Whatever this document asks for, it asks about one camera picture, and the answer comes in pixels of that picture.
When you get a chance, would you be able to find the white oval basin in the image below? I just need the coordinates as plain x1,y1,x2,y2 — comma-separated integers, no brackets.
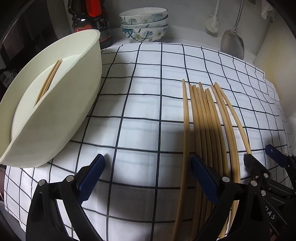
1,30,102,168

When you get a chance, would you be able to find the checked white cloth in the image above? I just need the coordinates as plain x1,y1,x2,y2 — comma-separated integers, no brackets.
4,43,291,240

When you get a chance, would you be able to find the white cutting board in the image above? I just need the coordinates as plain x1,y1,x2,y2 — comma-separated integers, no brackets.
254,13,295,118

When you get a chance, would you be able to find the steel spatula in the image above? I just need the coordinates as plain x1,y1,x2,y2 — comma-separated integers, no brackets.
220,0,245,60

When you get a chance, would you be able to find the bottom floral bowl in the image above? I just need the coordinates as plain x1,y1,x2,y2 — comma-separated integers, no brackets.
121,25,168,43

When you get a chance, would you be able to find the floral bowl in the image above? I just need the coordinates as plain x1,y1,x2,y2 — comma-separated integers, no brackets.
119,7,168,25
121,16,169,29
121,25,168,43

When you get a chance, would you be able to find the dark soy sauce bottle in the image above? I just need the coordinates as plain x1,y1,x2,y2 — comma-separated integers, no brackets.
68,0,112,49

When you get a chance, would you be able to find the middle floral bowl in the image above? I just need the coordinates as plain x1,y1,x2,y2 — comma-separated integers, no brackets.
121,16,169,29

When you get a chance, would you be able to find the top floral bowl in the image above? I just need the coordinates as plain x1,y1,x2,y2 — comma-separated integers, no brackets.
119,7,168,25

